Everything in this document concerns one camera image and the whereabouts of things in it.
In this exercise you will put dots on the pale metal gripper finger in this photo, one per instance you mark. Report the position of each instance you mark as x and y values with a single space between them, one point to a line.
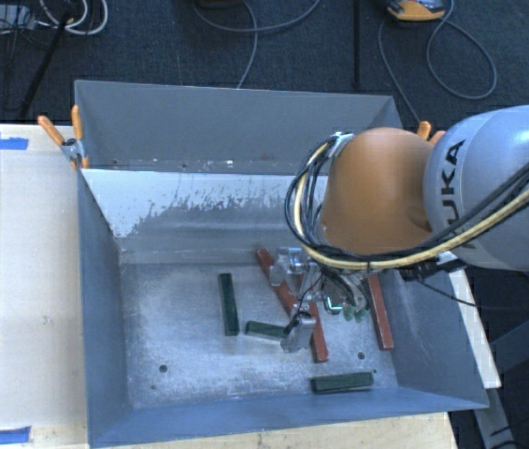
284 265
300 334

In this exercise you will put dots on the grey metal bin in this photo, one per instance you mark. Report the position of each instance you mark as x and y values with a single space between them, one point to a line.
190 297

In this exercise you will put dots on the red-brown flat block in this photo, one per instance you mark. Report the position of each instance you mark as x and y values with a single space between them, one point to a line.
277 283
381 316
320 344

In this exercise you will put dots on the dark green flat block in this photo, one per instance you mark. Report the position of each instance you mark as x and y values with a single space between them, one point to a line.
228 304
262 329
341 382

